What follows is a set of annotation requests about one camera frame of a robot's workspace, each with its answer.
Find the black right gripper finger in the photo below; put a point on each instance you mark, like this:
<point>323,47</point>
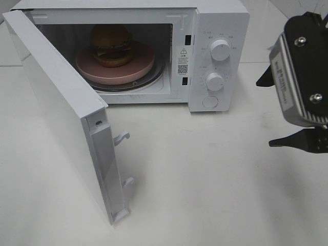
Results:
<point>266,80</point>
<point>312,140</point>

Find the white round knob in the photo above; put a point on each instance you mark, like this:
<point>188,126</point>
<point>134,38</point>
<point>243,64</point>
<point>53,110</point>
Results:
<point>220,49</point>
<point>215,82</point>

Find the white round door button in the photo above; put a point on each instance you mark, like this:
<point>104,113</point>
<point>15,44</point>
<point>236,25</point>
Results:
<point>210,102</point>

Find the pink round plate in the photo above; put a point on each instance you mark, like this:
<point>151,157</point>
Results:
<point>141,63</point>

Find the toy hamburger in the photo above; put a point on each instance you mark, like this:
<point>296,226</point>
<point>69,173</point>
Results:
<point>111,45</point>

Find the white microwave door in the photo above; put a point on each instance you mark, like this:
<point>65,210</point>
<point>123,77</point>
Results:
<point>76,114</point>

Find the white warning label sticker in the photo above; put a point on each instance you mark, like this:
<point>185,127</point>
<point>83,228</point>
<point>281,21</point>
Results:
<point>183,58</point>

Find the glass microwave turntable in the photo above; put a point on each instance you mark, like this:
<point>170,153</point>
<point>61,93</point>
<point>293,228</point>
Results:
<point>154,74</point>

